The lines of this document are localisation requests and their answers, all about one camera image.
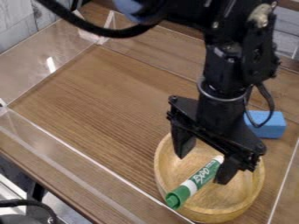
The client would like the blue foam block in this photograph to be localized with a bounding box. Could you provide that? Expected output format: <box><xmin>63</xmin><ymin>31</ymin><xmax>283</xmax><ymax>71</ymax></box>
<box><xmin>244</xmin><ymin>110</ymin><xmax>287</xmax><ymax>139</ymax></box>

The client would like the green Expo marker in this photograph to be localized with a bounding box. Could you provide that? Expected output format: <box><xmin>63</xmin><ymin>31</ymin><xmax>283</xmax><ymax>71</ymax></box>
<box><xmin>164</xmin><ymin>156</ymin><xmax>224</xmax><ymax>210</ymax></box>

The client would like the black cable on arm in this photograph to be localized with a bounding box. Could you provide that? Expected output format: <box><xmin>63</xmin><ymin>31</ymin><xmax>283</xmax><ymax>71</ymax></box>
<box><xmin>36</xmin><ymin>0</ymin><xmax>156</xmax><ymax>39</ymax></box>

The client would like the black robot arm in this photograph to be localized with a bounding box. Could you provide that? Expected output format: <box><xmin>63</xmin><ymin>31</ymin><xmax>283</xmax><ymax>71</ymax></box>
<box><xmin>96</xmin><ymin>0</ymin><xmax>279</xmax><ymax>185</ymax></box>

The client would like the clear acrylic barrier wall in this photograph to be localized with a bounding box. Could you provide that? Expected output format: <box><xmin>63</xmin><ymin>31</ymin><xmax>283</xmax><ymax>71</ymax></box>
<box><xmin>0</xmin><ymin>103</ymin><xmax>188</xmax><ymax>224</ymax></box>

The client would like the black cable bottom left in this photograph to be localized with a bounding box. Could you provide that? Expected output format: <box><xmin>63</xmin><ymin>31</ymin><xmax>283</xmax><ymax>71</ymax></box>
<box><xmin>0</xmin><ymin>199</ymin><xmax>57</xmax><ymax>224</ymax></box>

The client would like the clear acrylic corner bracket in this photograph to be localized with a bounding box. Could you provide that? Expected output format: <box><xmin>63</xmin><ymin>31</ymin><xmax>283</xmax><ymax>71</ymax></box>
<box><xmin>73</xmin><ymin>10</ymin><xmax>116</xmax><ymax>46</ymax></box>

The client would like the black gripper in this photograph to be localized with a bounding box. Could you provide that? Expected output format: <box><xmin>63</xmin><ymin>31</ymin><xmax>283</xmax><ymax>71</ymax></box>
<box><xmin>167</xmin><ymin>87</ymin><xmax>267</xmax><ymax>185</ymax></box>

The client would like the brown wooden bowl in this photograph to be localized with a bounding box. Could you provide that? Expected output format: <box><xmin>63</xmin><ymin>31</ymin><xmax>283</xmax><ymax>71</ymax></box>
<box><xmin>153</xmin><ymin>134</ymin><xmax>265</xmax><ymax>224</ymax></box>

